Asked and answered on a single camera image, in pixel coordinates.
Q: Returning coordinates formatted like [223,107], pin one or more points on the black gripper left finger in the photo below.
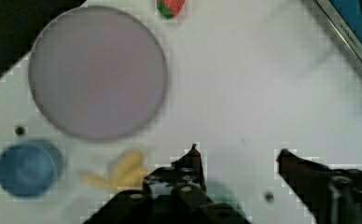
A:
[170,195]

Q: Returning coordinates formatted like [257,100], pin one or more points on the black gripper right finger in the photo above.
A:
[333,196]

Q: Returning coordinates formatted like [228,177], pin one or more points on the yellow plush banana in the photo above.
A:
[127,172]

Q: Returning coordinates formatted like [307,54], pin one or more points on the lavender round plate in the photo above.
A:
[98,73]

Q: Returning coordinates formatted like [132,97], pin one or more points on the blue cup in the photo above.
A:
[30,168]

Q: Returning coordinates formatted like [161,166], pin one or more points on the silver toaster oven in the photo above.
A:
[344,18]

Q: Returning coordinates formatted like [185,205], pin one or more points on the red green plush strawberry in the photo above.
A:
[169,9]

